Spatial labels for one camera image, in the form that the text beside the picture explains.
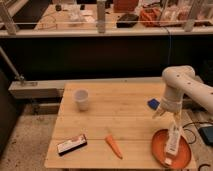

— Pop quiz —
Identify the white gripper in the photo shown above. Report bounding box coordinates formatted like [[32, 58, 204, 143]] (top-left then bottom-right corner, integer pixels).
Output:
[[152, 97, 182, 129]]

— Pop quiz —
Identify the white bottle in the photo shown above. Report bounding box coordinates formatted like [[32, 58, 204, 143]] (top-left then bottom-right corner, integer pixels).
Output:
[[164, 123, 181, 165]]

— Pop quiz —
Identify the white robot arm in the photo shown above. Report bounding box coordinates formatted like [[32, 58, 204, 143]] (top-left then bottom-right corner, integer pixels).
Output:
[[153, 65, 213, 126]]

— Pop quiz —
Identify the orange ceramic bowl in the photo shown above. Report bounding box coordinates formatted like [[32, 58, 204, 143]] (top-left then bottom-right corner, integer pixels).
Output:
[[151, 129, 192, 169]]

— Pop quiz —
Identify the blue sponge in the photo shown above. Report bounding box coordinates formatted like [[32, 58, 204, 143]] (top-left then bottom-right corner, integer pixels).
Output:
[[147, 98, 160, 110]]

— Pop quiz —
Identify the black power box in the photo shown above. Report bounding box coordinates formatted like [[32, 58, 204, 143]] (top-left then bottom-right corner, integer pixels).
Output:
[[198, 126, 213, 147]]

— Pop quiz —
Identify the orange carrot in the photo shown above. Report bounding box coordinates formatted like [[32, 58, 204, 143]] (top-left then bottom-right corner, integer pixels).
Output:
[[105, 135, 123, 159]]

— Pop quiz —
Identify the translucent plastic cup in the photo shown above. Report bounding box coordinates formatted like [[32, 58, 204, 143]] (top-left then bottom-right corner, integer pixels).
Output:
[[73, 89, 89, 111]]

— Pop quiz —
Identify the orange basket on shelf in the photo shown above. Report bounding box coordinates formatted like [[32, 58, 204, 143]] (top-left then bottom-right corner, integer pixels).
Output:
[[139, 8, 160, 27]]

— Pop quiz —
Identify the black case on shelf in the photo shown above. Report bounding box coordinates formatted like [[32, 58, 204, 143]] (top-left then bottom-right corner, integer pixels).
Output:
[[116, 13, 139, 28]]

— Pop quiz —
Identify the black whiteboard eraser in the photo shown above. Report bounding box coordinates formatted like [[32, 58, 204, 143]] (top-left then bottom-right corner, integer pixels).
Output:
[[57, 134, 87, 156]]

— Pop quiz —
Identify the black cable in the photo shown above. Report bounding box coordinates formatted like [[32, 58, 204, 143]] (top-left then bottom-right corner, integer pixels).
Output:
[[181, 121, 213, 145]]

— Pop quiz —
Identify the metal frame post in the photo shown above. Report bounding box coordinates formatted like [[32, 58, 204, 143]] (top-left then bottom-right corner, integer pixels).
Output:
[[97, 0, 106, 33]]

